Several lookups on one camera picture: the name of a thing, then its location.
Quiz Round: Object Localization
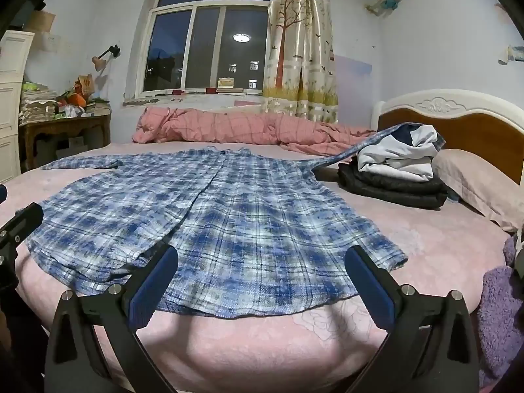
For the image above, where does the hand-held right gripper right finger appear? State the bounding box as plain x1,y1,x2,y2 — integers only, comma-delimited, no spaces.
345,246,480,393

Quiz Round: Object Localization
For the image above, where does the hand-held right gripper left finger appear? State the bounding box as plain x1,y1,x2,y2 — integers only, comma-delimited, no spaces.
44,242,179,393

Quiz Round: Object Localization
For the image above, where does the blue plaid shirt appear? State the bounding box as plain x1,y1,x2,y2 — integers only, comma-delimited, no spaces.
25,124,446,320

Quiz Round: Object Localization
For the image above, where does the wooden side table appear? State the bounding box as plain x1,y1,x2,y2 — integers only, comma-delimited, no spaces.
18,112,112,173

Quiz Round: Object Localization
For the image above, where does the black folded garment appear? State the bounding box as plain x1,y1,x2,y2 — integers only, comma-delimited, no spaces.
338,163,451,210

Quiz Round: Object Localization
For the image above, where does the white drawer cabinet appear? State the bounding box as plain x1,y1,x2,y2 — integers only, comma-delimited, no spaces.
0,30,35,184

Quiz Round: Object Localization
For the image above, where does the orange plush toy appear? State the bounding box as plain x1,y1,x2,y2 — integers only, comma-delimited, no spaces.
57,92,88,109

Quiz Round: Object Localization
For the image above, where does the stack of books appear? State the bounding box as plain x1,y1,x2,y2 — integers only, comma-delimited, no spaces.
84,98,112,117

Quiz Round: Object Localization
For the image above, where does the white and navy garment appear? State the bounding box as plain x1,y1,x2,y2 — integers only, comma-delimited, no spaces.
357,125,440,181

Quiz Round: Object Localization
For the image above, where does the purple fleece blanket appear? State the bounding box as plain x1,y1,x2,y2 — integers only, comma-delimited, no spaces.
477,235,524,387

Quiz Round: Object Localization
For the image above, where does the brown paper bag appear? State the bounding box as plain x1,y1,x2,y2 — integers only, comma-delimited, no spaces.
78,74,97,97

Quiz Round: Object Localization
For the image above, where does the pink pillow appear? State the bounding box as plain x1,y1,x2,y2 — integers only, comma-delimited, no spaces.
432,148,524,232

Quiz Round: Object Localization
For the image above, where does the cardboard sheet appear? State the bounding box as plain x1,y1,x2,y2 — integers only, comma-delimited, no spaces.
22,8,56,33

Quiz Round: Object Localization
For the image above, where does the pink checked quilt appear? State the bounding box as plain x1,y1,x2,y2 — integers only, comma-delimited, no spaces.
132,106,377,157

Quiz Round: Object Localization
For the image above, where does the white and wooden headboard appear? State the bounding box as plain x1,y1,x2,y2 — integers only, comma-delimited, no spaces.
370,90,524,185

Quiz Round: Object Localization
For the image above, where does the white framed window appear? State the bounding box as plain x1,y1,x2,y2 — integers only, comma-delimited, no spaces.
135,0,283,99

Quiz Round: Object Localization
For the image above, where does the tree print curtain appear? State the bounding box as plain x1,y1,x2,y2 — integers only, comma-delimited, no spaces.
262,0,340,123

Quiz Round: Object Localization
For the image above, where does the wall lamp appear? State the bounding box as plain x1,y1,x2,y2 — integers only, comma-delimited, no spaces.
91,44,121,72

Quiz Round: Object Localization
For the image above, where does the white wall fixture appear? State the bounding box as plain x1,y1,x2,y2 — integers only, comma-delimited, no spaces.
497,45,524,65

